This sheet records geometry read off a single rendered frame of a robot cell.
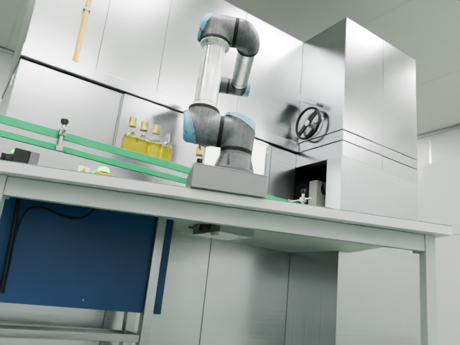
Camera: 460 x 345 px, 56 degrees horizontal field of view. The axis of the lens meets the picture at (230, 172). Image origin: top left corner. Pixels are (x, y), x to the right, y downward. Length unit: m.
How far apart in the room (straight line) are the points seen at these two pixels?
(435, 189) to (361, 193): 2.91
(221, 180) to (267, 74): 1.48
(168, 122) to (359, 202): 1.13
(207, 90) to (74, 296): 0.89
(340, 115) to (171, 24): 1.07
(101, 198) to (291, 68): 1.84
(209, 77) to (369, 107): 1.39
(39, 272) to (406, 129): 2.31
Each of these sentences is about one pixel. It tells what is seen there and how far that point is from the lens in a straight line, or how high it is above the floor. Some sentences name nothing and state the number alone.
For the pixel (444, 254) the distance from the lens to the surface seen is 5.24.
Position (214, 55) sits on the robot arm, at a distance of 1.68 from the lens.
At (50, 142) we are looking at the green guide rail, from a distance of 1.77.
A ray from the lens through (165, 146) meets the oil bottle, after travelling 2.05.
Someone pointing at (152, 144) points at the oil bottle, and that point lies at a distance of 2.03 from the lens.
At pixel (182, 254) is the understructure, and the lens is 2.23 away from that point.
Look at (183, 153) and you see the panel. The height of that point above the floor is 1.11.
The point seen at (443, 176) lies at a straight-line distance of 5.42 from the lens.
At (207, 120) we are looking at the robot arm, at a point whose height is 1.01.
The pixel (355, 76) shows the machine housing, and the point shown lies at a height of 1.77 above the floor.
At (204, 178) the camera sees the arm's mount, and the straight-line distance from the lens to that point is 1.41.
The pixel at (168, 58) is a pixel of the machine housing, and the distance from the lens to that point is 2.43.
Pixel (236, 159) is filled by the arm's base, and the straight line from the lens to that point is 1.50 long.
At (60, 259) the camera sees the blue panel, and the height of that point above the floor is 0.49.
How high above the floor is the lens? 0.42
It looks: 16 degrees up
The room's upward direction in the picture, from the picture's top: 6 degrees clockwise
